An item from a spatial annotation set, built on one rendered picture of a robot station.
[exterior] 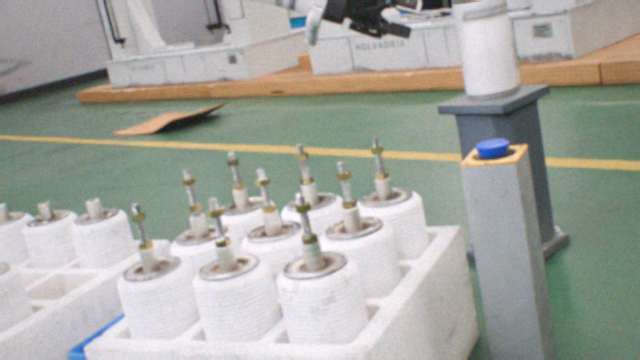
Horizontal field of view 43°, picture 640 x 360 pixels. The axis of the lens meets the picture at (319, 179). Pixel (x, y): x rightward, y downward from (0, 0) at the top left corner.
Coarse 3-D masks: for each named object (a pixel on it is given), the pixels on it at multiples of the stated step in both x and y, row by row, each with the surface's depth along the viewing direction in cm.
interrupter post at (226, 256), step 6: (228, 246) 96; (216, 252) 97; (222, 252) 96; (228, 252) 96; (234, 252) 97; (222, 258) 97; (228, 258) 97; (234, 258) 97; (222, 264) 97; (228, 264) 97; (234, 264) 97; (222, 270) 97; (228, 270) 97
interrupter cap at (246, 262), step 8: (240, 256) 101; (248, 256) 100; (256, 256) 99; (208, 264) 100; (216, 264) 100; (240, 264) 99; (248, 264) 97; (256, 264) 97; (200, 272) 97; (208, 272) 97; (216, 272) 97; (224, 272) 97; (232, 272) 95; (240, 272) 95; (248, 272) 95; (208, 280) 95; (216, 280) 95
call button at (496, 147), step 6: (498, 138) 101; (480, 144) 100; (486, 144) 99; (492, 144) 98; (498, 144) 98; (504, 144) 98; (480, 150) 99; (486, 150) 98; (492, 150) 98; (498, 150) 98; (504, 150) 98; (486, 156) 99; (492, 156) 98; (498, 156) 98
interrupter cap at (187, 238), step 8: (208, 224) 117; (224, 224) 115; (184, 232) 116; (192, 232) 115; (216, 232) 113; (176, 240) 112; (184, 240) 112; (192, 240) 111; (200, 240) 111; (208, 240) 110
